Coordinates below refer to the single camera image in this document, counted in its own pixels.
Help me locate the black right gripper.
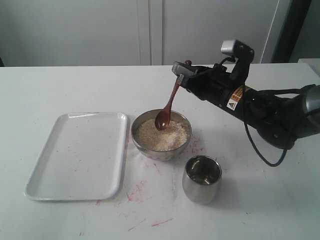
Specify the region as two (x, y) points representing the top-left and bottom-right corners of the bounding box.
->
(171, 62), (244, 110)

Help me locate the brown wooden spoon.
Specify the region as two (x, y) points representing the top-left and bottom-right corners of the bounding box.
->
(154, 60), (193, 131)

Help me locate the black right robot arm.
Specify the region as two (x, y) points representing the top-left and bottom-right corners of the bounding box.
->
(172, 62), (320, 149)

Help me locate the steel bowl with rice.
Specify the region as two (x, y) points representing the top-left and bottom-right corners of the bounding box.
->
(131, 109), (192, 161)

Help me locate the steel cup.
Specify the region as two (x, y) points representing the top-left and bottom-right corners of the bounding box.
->
(182, 155), (222, 205)

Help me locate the white rectangular plastic tray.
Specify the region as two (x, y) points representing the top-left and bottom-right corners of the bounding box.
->
(24, 112), (129, 201)

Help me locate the beige side table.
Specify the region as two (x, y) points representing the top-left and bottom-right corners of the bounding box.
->
(298, 58), (320, 76)

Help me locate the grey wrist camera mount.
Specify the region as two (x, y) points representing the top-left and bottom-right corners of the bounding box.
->
(220, 39), (255, 85)

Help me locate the black vertical post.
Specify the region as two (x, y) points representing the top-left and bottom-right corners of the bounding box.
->
(271, 0), (320, 63)

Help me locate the black camera cable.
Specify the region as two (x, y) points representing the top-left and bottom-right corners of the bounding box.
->
(212, 56), (320, 167)

